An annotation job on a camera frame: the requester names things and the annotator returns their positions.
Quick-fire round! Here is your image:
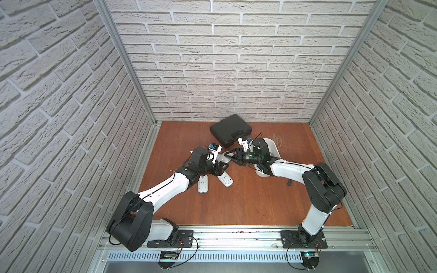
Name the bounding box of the silver mouse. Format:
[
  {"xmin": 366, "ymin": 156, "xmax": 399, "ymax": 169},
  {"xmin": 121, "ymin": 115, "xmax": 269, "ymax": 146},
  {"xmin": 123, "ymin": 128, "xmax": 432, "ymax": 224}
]
[{"xmin": 217, "ymin": 152, "xmax": 234, "ymax": 163}]

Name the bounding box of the white mouse small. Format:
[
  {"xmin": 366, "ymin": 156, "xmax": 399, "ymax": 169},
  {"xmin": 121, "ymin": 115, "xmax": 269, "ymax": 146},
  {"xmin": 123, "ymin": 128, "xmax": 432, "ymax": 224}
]
[{"xmin": 198, "ymin": 175, "xmax": 208, "ymax": 194}]

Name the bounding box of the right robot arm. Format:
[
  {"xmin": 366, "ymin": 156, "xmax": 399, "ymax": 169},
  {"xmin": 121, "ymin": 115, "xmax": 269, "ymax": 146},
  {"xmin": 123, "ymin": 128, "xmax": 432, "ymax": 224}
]
[{"xmin": 225, "ymin": 138, "xmax": 347, "ymax": 244}]

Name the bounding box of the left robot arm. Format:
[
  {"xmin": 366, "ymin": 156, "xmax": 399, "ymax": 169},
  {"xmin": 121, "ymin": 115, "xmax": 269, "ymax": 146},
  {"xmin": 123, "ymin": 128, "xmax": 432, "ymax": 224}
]
[{"xmin": 107, "ymin": 143, "xmax": 228, "ymax": 252}]

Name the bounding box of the white plastic storage box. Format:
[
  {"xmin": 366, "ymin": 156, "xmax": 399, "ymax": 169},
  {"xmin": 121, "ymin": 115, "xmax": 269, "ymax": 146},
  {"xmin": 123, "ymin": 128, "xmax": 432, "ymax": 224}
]
[{"xmin": 250, "ymin": 138, "xmax": 281, "ymax": 177}]

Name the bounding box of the black plastic tool case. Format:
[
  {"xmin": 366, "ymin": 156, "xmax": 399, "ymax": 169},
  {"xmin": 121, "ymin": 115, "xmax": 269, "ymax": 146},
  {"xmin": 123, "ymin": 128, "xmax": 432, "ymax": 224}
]
[{"xmin": 210, "ymin": 114, "xmax": 252, "ymax": 148}]

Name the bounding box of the left controller board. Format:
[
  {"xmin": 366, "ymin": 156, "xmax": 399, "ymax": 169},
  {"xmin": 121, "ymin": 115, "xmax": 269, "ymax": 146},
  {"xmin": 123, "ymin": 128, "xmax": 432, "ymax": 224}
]
[{"xmin": 158, "ymin": 251, "xmax": 179, "ymax": 270}]

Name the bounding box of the controller board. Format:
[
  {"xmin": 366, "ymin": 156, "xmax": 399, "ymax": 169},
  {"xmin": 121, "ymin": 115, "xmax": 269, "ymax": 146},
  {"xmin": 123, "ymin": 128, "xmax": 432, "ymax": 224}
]
[
  {"xmin": 158, "ymin": 251, "xmax": 179, "ymax": 270},
  {"xmin": 300, "ymin": 251, "xmax": 319, "ymax": 270}
]

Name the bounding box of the right controller board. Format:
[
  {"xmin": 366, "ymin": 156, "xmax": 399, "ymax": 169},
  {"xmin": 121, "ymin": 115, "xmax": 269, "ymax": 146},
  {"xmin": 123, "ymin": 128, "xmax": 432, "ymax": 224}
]
[{"xmin": 300, "ymin": 251, "xmax": 319, "ymax": 270}]

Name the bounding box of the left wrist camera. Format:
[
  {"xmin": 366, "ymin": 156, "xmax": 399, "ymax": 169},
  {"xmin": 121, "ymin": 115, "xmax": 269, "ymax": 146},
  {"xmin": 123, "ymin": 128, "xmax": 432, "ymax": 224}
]
[{"xmin": 208, "ymin": 143, "xmax": 222, "ymax": 153}]

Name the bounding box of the aluminium front rail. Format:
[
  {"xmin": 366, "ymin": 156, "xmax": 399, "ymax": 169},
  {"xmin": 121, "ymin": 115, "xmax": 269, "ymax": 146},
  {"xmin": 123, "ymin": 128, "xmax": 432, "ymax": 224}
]
[{"xmin": 88, "ymin": 224, "xmax": 380, "ymax": 253}]

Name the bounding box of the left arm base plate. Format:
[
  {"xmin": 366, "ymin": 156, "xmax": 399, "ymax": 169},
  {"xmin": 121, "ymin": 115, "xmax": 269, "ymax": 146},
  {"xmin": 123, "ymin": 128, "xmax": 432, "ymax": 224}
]
[{"xmin": 147, "ymin": 229, "xmax": 194, "ymax": 249}]

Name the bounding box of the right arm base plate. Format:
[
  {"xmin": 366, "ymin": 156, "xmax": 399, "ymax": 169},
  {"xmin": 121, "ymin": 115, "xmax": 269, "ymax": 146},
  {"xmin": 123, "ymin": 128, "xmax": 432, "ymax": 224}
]
[{"xmin": 280, "ymin": 230, "xmax": 328, "ymax": 249}]

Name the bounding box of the aluminium corner post left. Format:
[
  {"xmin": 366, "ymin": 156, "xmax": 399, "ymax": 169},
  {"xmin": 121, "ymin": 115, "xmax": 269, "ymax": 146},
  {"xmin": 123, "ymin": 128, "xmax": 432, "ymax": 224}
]
[{"xmin": 95, "ymin": 0, "xmax": 158, "ymax": 126}]

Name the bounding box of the aluminium corner post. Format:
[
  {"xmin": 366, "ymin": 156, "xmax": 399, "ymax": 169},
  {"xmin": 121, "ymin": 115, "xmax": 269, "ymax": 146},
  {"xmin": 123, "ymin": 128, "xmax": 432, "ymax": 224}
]
[
  {"xmin": 95, "ymin": 0, "xmax": 158, "ymax": 126},
  {"xmin": 308, "ymin": 0, "xmax": 389, "ymax": 126}
]

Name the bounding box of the aluminium corner post right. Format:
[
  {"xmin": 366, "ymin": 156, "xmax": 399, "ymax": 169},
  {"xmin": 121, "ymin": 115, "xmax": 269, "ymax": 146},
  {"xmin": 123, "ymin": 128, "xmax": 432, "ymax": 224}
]
[{"xmin": 308, "ymin": 0, "xmax": 389, "ymax": 126}]

